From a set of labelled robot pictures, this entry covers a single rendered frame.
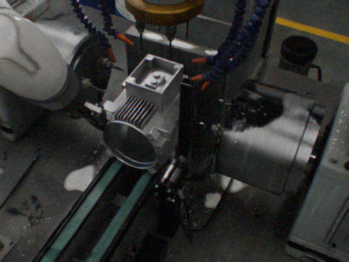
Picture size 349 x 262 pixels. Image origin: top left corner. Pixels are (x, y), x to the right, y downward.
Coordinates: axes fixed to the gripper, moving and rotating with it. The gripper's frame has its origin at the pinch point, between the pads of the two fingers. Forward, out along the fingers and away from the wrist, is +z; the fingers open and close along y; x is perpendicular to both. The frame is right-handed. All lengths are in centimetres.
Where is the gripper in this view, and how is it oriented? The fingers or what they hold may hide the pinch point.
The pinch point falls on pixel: (97, 120)
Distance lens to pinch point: 99.9
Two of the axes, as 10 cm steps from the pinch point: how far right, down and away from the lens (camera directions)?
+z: 2.0, 2.5, 9.5
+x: -3.8, 9.1, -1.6
